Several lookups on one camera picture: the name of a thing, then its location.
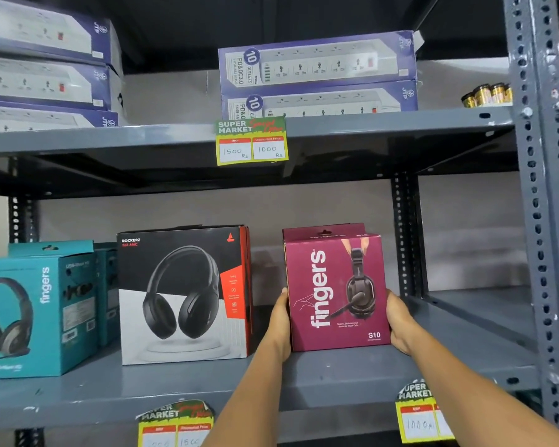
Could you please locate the teal headphone box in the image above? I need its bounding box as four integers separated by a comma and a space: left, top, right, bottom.
93, 242, 121, 348
0, 240, 99, 381

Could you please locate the person's right hand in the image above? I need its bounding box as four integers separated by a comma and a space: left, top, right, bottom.
385, 289, 430, 357

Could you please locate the grey metal shelf rack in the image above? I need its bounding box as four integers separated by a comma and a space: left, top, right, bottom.
0, 0, 559, 447

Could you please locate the maroon headphone box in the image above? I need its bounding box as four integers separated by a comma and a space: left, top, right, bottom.
282, 223, 392, 353

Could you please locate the black headphone box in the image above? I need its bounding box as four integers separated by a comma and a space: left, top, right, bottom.
116, 224, 253, 367

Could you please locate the person's right forearm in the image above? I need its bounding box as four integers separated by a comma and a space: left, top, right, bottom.
409, 339, 559, 447

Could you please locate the blue power strip box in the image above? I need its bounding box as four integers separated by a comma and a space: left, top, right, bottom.
0, 0, 124, 76
217, 30, 418, 96
221, 80, 419, 120
0, 55, 124, 112
0, 99, 122, 134

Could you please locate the person's left forearm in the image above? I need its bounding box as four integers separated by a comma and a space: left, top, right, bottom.
200, 345, 287, 447

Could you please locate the person's left hand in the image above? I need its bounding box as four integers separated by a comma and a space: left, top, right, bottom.
261, 287, 293, 364

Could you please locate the yellow green price tag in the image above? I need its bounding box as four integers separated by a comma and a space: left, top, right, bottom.
395, 379, 455, 445
215, 116, 289, 167
136, 400, 215, 447

